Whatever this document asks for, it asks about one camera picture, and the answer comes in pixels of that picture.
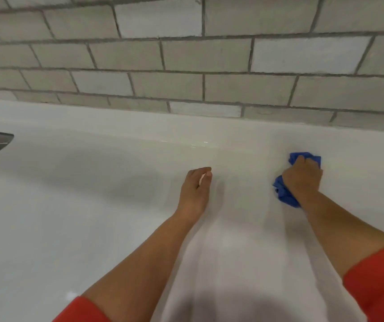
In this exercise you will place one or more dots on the person's left hand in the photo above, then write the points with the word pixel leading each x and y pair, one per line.
pixel 193 197

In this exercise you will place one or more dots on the person's right hand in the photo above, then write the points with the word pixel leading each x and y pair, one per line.
pixel 302 179

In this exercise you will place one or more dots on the blue cloth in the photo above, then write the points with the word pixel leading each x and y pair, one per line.
pixel 282 194

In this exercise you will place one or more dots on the person's left forearm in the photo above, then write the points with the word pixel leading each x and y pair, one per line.
pixel 138 274

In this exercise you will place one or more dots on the person's right forearm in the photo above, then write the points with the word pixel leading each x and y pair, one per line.
pixel 343 231

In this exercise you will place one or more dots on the white countertop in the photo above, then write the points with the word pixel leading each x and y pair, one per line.
pixel 78 204

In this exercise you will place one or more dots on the red sleeve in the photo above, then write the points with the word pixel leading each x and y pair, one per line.
pixel 81 311
pixel 378 281

